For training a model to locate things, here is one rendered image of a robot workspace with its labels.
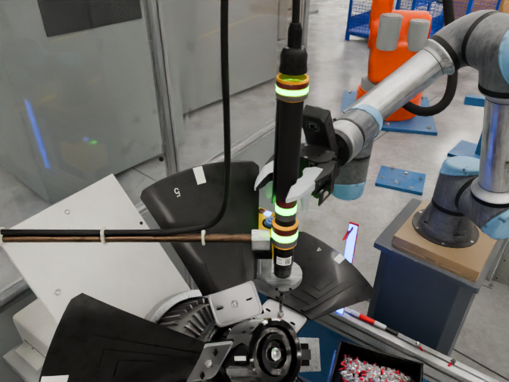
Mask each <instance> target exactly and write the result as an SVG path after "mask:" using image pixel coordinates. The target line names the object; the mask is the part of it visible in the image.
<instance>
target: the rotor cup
mask: <svg viewBox="0 0 509 382"><path fill-rule="evenodd" d="M251 320H254V319H250V318H249V319H246V320H244V321H240V322H237V323H235V324H230V325H227V326H225V327H219V328H218V327H217V325H216V322H214V323H213V324H212V325H211V326H210V327H209V328H208V330H207V332H206V334H205V336H204V339H203V341H204V342H207V341H215V340H227V339H234V341H233V346H232V348H231V350H230V351H229V353H228V355H227V356H226V358H225V360H224V361H223V364H222V365H221V366H220V369H219V370H218V372H217V374H216V375H215V376H214V377H212V378H211V379H207V380H206V381H207V382H295V381H296V379H297V377H298V374H299V371H300V369H301V358H302V355H301V344H300V341H299V338H298V335H297V333H296V332H295V330H294V329H293V327H292V326H291V325H290V324H289V323H288V322H287V321H284V320H283V319H281V318H275V317H270V318H264V319H263V320H261V321H251ZM275 347H277V348H279V350H280V352H281V356H280V359H279V360H278V361H274V360H273V359H272V357H271V351H272V349H273V348H275ZM234 356H246V361H235V358H234Z"/></svg>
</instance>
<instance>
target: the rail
mask: <svg viewBox="0 0 509 382"><path fill-rule="evenodd" d="M253 281H254V284H255V287H256V289H257V291H258V292H259V293H262V294H264V295H265V296H267V294H268V293H269V292H270V289H271V288H270V287H269V286H268V285H266V283H265V282H264V279H263V278H261V273H260V274H259V273H257V278H256V279H254V280H253ZM350 311H351V309H349V308H347V307H345V310H344V314H343V315H342V314H340V313H338V312H332V313H329V314H328V315H324V316H322V317H320V318H316V319H314V320H313V321H316V322H317V323H319V324H322V325H323V326H325V327H327V328H329V329H330V330H333V331H335V332H336V333H339V334H341V335H342V336H344V337H346V338H348V339H350V340H352V341H354V342H356V343H358V344H359V345H361V346H365V347H368V348H371V349H375V350H379V351H381V352H386V353H388V354H392V355H396V356H399V357H402V358H405V359H410V360H412V361H416V362H419V363H423V364H424V366H423V378H425V379H427V380H428V381H430V382H500V381H498V380H496V379H493V378H491V377H489V376H487V375H485V374H483V373H481V372H479V371H477V370H475V369H473V368H471V367H468V366H466V365H464V364H462V363H460V362H458V361H456V362H455V364H454V365H453V364H452V365H451V366H450V367H448V364H449V363H450V362H451V361H450V360H451V359H452V358H450V357H448V356H446V355H444V354H441V353H440V352H437V351H435V350H434V349H431V348H429V347H428V346H425V345H423V344H421V345H420V346H421V347H422V349H423V351H421V350H420V348H419V346H417V345H416V344H415V343H416V341H415V340H412V339H411V338H409V337H406V336H405V335H403V334H401V333H398V336H395V335H393V334H391V333H389V332H387V331H385V330H383V329H381V328H379V327H377V326H374V325H372V324H370V323H368V322H366V321H363V320H361V319H360V318H357V317H355V316H354V315H351V314H350Z"/></svg>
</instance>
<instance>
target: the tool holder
mask: <svg viewBox="0 0 509 382"><path fill-rule="evenodd" d="M259 232H268V233H270V231H269V230H251V234H252V236H251V250H254V259H261V278H263V279H264V282H265V283H266V285H268V286H269V287H270V288H271V289H273V290H277V291H290V290H293V289H295V288H296V287H298V286H299V285H300V283H301V280H302V271H301V268H300V267H299V266H298V265H297V264H296V263H294V262H293V265H292V274H291V276H290V277H288V278H286V279H281V278H278V277H276V276H275V275H274V273H273V267H274V264H273V261H272V258H273V247H272V242H271V237H264V238H259V236H258V233H259Z"/></svg>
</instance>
